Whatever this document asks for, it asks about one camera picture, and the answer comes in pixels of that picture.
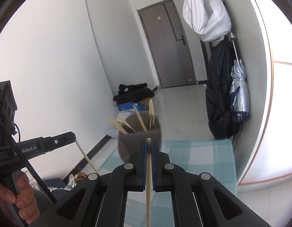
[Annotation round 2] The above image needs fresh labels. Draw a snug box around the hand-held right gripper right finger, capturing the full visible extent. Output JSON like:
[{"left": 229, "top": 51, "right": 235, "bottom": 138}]
[{"left": 151, "top": 139, "right": 272, "bottom": 227}]

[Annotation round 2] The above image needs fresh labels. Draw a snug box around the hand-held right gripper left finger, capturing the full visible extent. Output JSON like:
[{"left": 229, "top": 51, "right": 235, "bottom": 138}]
[{"left": 38, "top": 139, "right": 149, "bottom": 227}]

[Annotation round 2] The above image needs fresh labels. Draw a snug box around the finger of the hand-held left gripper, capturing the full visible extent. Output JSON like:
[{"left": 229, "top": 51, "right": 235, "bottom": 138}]
[{"left": 43, "top": 131, "right": 77, "bottom": 154}]

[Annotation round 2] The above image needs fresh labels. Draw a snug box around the white and grey utensil holder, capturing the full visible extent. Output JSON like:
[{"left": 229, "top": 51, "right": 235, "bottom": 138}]
[{"left": 118, "top": 112, "right": 163, "bottom": 165}]

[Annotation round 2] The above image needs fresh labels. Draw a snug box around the light wooden chopstick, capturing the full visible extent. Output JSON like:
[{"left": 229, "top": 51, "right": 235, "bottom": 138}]
[
  {"left": 75, "top": 140, "right": 99, "bottom": 173},
  {"left": 146, "top": 138, "right": 152, "bottom": 227}
]

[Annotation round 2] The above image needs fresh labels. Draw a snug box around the bunch of wooden chopsticks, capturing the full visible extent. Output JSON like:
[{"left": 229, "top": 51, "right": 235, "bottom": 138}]
[{"left": 108, "top": 99, "right": 156, "bottom": 135}]

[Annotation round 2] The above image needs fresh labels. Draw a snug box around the person's left hand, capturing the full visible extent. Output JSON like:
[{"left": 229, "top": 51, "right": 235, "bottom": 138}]
[{"left": 0, "top": 171, "right": 37, "bottom": 218}]

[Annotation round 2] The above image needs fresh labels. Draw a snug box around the white shoe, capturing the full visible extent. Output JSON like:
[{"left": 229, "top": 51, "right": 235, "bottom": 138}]
[{"left": 69, "top": 173, "right": 86, "bottom": 187}]

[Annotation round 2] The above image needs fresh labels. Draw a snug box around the teal checkered tablecloth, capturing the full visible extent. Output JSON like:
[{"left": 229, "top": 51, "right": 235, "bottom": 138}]
[{"left": 96, "top": 139, "right": 237, "bottom": 227}]

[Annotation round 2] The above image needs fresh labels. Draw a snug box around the white plastic bag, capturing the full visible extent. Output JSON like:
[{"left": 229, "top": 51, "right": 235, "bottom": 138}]
[{"left": 116, "top": 109, "right": 137, "bottom": 118}]

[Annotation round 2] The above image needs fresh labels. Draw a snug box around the blue box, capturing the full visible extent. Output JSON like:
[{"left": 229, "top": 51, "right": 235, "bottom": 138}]
[{"left": 115, "top": 102, "right": 146, "bottom": 112}]

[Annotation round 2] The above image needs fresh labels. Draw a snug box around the brown cardboard box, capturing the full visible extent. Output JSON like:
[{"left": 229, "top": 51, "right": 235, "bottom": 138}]
[{"left": 139, "top": 97, "right": 154, "bottom": 110}]

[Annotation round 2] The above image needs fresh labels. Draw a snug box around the person's grey trouser leg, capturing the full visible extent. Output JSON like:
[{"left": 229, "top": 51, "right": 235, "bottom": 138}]
[{"left": 30, "top": 189, "right": 55, "bottom": 218}]

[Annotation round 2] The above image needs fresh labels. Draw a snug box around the pile of black clothes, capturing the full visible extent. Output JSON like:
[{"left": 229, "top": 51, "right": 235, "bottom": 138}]
[{"left": 113, "top": 83, "right": 155, "bottom": 103}]

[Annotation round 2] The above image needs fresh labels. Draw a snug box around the black backpack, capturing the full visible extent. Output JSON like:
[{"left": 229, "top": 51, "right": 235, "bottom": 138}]
[{"left": 205, "top": 37, "right": 241, "bottom": 140}]

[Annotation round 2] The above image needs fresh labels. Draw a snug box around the silver folded umbrella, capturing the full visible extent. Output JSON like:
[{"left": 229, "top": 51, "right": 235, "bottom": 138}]
[{"left": 227, "top": 32, "right": 251, "bottom": 123}]

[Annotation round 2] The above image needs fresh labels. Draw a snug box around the grey door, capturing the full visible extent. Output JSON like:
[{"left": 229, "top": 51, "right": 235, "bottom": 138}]
[{"left": 137, "top": 0, "right": 198, "bottom": 89}]

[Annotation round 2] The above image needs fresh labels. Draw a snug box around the black coat rack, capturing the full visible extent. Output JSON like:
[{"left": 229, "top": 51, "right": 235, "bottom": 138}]
[{"left": 178, "top": 0, "right": 236, "bottom": 87}]

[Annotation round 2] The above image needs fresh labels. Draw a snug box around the bright window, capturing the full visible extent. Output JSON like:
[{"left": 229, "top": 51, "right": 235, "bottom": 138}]
[{"left": 238, "top": 0, "right": 292, "bottom": 188}]

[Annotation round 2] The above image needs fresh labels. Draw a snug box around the white cloth bag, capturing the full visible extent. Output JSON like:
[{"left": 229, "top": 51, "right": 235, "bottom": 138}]
[{"left": 182, "top": 0, "right": 232, "bottom": 42}]

